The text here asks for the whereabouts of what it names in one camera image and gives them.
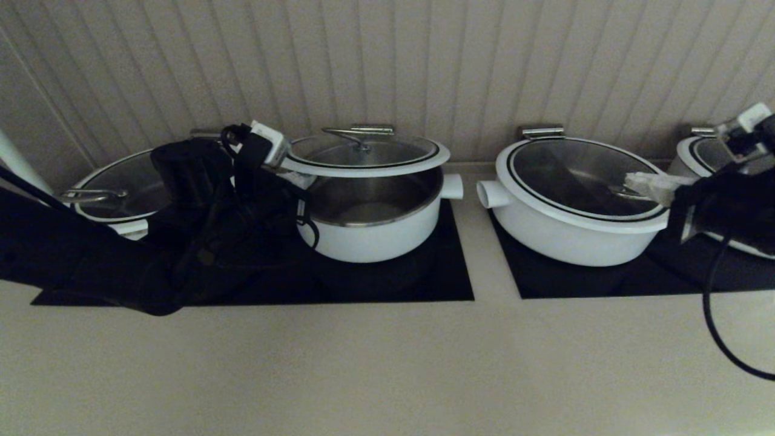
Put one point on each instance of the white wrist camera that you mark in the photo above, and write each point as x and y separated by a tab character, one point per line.
755	116
271	142

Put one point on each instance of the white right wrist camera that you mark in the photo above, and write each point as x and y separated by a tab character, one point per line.
755	116

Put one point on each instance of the black glass induction cooktop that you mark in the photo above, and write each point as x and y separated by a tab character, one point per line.
605	281
448	278

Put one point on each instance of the glass lid with white rim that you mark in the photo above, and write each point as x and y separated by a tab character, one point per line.
375	158
130	181
575	169
708	154

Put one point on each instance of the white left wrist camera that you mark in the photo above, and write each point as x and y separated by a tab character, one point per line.
271	142

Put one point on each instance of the white slanted pole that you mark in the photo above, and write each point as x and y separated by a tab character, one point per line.
15	160

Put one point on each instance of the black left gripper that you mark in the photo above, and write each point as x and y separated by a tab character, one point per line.
266	209

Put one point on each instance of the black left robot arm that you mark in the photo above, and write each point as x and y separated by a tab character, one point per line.
60	254

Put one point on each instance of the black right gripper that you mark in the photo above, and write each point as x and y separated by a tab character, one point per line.
738	209

